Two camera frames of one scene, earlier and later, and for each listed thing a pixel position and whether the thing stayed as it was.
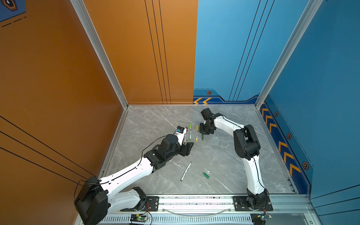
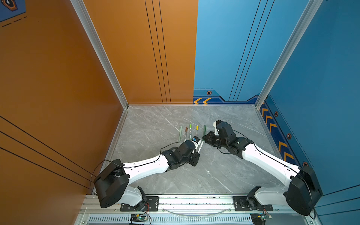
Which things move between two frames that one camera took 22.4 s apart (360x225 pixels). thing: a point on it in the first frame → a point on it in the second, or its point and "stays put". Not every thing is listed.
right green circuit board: [259, 218] stays put
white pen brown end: [185, 137] stays put
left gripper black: [185, 148] → [196, 157]
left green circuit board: [137, 217] stays put
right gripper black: [202, 131] → [209, 135]
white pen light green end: [190, 132] stays put
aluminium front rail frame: [287, 210] stays put
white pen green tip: [190, 163] → [200, 146]
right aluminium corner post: [310, 13] stays put
